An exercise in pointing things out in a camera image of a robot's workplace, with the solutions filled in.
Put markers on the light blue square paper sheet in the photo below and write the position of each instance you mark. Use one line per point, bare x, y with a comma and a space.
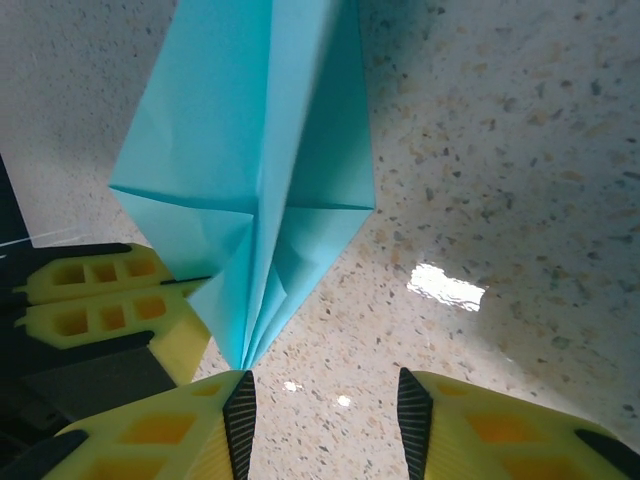
225, 150

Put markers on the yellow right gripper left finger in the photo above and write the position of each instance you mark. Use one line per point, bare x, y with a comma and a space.
165, 440

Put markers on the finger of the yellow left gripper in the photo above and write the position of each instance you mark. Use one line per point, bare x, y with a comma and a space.
120, 320
90, 272

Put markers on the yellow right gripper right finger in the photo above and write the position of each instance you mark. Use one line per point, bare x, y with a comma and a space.
500, 440

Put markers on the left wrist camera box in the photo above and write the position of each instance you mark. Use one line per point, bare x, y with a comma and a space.
10, 200

